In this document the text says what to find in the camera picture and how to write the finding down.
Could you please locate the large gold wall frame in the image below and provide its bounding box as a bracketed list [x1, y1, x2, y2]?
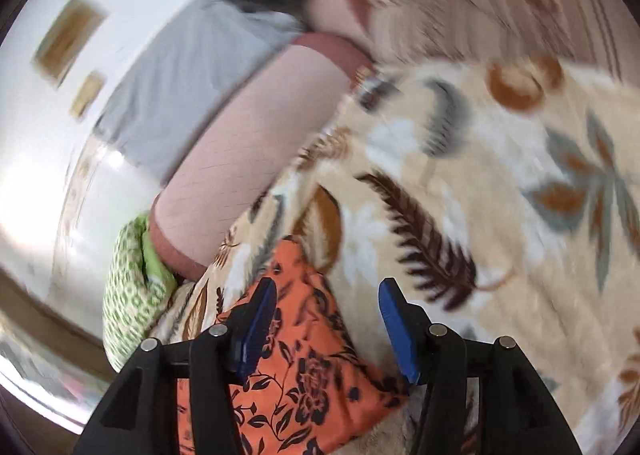
[32, 0, 106, 88]

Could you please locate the grey pillow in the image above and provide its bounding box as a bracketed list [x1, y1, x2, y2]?
[93, 0, 303, 184]

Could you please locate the striped beige bed sheet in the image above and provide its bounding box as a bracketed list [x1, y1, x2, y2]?
[368, 0, 639, 82]

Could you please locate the orange black floral garment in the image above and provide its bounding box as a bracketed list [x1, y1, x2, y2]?
[177, 234, 411, 455]

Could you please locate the beige leaf print blanket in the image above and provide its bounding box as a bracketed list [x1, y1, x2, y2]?
[155, 61, 639, 454]

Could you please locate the small gold wall frame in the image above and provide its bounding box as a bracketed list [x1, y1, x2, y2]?
[70, 71, 105, 119]

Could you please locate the green checkered pillow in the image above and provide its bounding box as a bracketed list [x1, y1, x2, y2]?
[102, 212, 177, 371]

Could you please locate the pink bolster pillow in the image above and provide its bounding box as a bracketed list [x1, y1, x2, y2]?
[150, 33, 373, 281]

